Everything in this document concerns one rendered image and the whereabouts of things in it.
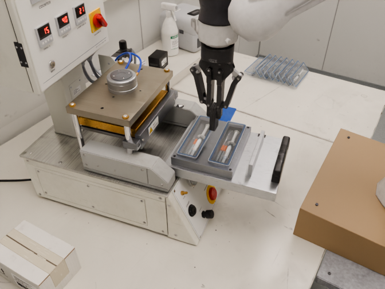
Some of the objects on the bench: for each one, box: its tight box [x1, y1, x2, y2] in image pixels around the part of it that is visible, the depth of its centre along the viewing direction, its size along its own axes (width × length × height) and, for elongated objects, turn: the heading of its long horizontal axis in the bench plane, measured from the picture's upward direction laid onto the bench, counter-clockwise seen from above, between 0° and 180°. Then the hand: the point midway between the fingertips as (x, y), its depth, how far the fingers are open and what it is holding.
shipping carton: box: [0, 220, 81, 289], centre depth 94 cm, size 19×13×9 cm
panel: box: [171, 177, 222, 240], centre depth 110 cm, size 2×30×19 cm, turn 160°
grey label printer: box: [160, 3, 201, 52], centre depth 193 cm, size 25×20×17 cm
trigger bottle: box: [161, 2, 179, 56], centre depth 180 cm, size 9×8×25 cm
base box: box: [23, 158, 199, 245], centre depth 118 cm, size 54×38×17 cm
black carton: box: [148, 49, 168, 69], centre depth 174 cm, size 6×9×7 cm
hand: (214, 116), depth 95 cm, fingers closed
